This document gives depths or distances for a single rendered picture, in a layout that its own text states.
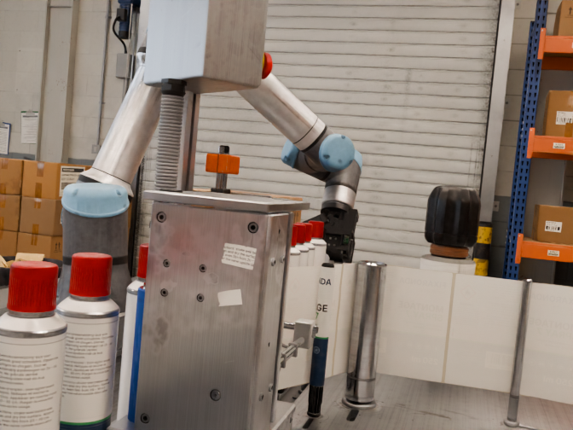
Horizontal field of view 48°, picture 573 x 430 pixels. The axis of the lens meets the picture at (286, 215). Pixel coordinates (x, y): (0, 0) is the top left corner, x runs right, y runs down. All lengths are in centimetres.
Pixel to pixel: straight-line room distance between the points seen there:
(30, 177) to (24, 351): 424
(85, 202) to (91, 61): 537
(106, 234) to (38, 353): 71
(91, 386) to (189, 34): 50
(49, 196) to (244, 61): 381
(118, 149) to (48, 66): 541
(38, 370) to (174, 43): 55
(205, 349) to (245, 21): 50
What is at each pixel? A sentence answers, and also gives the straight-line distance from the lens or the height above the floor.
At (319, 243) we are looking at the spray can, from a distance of 131.
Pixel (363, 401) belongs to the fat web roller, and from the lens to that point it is 86.
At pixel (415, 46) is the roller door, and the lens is 536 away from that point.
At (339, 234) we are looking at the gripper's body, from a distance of 139.
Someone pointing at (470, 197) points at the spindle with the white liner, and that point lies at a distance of 101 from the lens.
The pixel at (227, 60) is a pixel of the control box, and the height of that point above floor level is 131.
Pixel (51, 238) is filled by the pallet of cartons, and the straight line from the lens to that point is 463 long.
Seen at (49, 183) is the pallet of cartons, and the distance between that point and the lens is 462.
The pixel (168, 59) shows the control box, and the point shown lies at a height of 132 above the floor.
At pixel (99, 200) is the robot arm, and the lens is 118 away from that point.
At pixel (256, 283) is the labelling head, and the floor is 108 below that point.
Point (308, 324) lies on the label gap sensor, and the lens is 70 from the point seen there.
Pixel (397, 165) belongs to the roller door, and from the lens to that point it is 524.
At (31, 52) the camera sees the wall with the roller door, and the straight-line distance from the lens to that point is 694.
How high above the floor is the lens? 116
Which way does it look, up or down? 3 degrees down
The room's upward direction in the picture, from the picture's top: 5 degrees clockwise
